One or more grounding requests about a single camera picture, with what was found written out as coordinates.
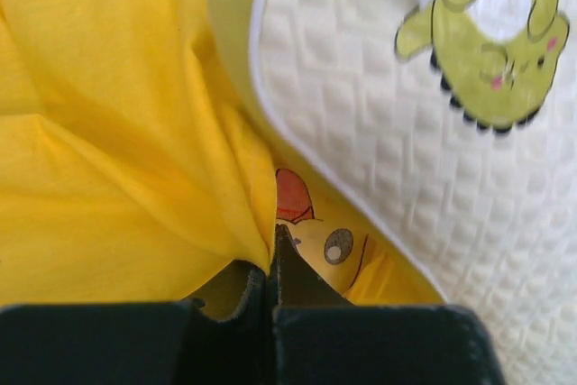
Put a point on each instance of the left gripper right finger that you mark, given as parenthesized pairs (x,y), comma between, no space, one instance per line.
(318,337)

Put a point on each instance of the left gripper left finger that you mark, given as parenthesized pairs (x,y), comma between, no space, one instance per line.
(209,337)

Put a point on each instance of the yellow pillowcase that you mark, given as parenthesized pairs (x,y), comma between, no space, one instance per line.
(128,171)

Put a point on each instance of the cream yellow-edged pillow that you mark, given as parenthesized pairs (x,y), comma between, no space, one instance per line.
(451,125)

